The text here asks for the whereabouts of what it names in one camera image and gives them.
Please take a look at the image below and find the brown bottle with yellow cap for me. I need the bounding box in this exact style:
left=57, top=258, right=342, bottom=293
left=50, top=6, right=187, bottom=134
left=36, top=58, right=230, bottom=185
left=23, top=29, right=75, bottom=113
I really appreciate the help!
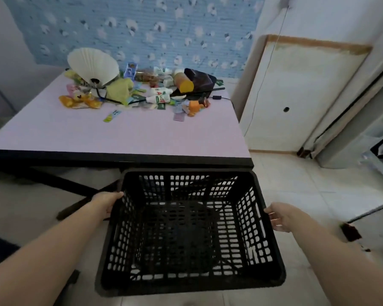
left=173, top=72, right=195, bottom=94

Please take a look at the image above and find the black bag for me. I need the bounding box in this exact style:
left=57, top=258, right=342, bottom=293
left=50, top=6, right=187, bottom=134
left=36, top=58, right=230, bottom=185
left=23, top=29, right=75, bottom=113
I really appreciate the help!
left=183, top=68, right=218, bottom=93

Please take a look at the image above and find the white bottle with green label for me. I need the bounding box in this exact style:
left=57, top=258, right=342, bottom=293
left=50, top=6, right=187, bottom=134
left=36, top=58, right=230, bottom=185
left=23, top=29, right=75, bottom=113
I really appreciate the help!
left=146, top=94, right=171, bottom=104

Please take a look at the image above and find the blue packet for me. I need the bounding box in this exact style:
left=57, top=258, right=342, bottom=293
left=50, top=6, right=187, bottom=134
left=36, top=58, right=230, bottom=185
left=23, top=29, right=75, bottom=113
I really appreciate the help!
left=123, top=62, right=137, bottom=79

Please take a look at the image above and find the white board with wooden edge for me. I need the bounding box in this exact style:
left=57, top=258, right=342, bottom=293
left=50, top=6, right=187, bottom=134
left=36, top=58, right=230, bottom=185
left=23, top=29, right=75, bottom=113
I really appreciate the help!
left=239, top=34, right=373, bottom=154

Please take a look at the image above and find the clear bread packet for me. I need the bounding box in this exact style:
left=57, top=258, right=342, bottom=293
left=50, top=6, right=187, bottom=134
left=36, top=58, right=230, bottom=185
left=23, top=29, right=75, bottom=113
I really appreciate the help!
left=134, top=69, right=160, bottom=83

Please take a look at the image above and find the white folding paper fan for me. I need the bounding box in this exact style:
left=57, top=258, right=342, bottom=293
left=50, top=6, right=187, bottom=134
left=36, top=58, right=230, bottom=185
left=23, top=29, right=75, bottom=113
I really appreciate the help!
left=67, top=48, right=120, bottom=88

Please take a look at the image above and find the black plastic crate basket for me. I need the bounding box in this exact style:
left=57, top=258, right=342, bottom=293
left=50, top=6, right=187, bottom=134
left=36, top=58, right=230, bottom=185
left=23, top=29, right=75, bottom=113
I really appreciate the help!
left=95, top=169, right=287, bottom=297

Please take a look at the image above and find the dark blue cushion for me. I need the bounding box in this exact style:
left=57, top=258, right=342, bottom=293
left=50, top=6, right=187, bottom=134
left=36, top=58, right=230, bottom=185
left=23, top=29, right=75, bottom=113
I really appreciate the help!
left=0, top=232, right=21, bottom=273

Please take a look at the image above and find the yellow plush toy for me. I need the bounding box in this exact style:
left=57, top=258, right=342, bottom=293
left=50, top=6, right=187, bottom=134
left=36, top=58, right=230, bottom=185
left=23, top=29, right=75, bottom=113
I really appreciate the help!
left=59, top=92, right=103, bottom=109

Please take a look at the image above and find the white panel with brown foot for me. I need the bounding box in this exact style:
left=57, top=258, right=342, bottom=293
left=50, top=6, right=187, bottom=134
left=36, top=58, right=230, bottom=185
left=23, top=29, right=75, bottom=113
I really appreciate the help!
left=340, top=200, right=383, bottom=250

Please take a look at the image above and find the white bottle with red label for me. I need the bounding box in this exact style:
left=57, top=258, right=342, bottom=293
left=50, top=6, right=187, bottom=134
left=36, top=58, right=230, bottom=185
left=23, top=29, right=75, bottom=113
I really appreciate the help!
left=145, top=87, right=173, bottom=97

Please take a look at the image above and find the person's right hand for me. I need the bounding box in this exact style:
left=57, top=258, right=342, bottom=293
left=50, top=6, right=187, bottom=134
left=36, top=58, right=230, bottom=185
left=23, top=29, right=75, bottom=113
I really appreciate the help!
left=263, top=202, right=304, bottom=233

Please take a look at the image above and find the person's right forearm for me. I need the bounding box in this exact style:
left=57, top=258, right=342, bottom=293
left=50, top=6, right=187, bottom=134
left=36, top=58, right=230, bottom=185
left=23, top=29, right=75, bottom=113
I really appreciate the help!
left=287, top=210, right=383, bottom=306

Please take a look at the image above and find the person's left forearm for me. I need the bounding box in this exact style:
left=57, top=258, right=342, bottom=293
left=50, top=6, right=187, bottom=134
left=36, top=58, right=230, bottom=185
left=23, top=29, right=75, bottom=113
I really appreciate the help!
left=0, top=197, right=110, bottom=306

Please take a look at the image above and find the green and yellow sachet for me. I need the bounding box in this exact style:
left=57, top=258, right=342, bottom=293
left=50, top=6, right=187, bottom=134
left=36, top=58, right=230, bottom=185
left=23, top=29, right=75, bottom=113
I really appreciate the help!
left=102, top=109, right=122, bottom=123

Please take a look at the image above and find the white appliance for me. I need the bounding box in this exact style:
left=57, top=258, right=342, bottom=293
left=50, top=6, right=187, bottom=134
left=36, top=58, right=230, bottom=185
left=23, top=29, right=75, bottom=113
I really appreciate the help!
left=305, top=49, right=383, bottom=170

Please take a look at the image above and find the green plush toy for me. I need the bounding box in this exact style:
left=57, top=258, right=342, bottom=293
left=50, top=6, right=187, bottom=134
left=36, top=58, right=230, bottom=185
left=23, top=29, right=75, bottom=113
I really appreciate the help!
left=106, top=78, right=135, bottom=105

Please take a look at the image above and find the orange toy figure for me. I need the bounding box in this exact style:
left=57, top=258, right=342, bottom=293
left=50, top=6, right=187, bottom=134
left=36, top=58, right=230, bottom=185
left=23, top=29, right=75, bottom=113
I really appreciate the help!
left=188, top=99, right=211, bottom=117

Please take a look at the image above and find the person's left hand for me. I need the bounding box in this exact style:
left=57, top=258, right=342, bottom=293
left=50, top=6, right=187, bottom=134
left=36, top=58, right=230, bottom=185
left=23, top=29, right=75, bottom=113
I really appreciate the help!
left=91, top=191, right=125, bottom=219

